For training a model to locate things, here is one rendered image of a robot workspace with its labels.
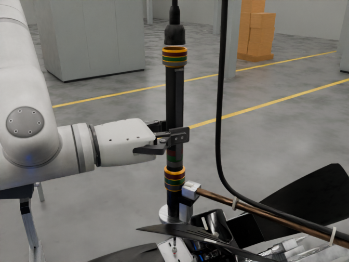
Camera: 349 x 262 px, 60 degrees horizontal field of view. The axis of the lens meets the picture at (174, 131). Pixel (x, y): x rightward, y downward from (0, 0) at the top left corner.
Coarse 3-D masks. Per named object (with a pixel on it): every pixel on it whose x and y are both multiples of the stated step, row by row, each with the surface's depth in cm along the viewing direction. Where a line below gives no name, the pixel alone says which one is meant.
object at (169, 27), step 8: (176, 8) 49; (176, 16) 49; (168, 24) 50; (176, 24) 49; (168, 32) 49; (176, 32) 49; (184, 32) 50; (168, 40) 50; (176, 40) 50; (184, 40) 51; (168, 192) 63; (176, 192) 62; (168, 200) 64; (176, 200) 63; (168, 208) 65; (176, 208) 64; (176, 216) 65
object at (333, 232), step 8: (176, 0) 48; (224, 0) 44; (224, 8) 44; (224, 16) 45; (224, 24) 45; (224, 32) 46; (224, 40) 46; (224, 48) 47; (224, 56) 47; (224, 64) 48; (216, 120) 52; (216, 128) 53; (216, 136) 53; (216, 144) 54; (216, 152) 54; (216, 160) 55; (224, 184) 56; (232, 192) 56; (248, 200) 55; (232, 208) 56; (264, 208) 53; (272, 208) 53; (280, 216) 52; (288, 216) 51; (296, 216) 51; (304, 224) 50; (312, 224) 50; (328, 232) 48; (336, 232) 48
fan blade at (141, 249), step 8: (128, 248) 75; (136, 248) 74; (144, 248) 73; (152, 248) 72; (104, 256) 75; (112, 256) 74; (120, 256) 73; (128, 256) 72; (136, 256) 71; (144, 256) 71; (152, 256) 71; (160, 256) 70
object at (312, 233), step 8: (200, 192) 60; (208, 192) 59; (216, 200) 58; (224, 200) 57; (232, 200) 57; (240, 208) 56; (248, 208) 55; (256, 208) 55; (264, 216) 54; (272, 216) 53; (280, 224) 52; (288, 224) 52; (296, 224) 51; (304, 232) 50; (312, 232) 50; (320, 232) 49; (328, 240) 49; (336, 240) 48; (344, 240) 48
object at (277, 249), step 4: (304, 236) 94; (308, 236) 95; (296, 240) 90; (300, 240) 91; (268, 248) 84; (272, 248) 84; (276, 248) 84; (280, 248) 85; (264, 252) 82; (268, 252) 82; (272, 252) 83; (276, 252) 84; (280, 252) 85; (264, 256) 81; (268, 256) 82; (244, 260) 78; (248, 260) 78; (252, 260) 79
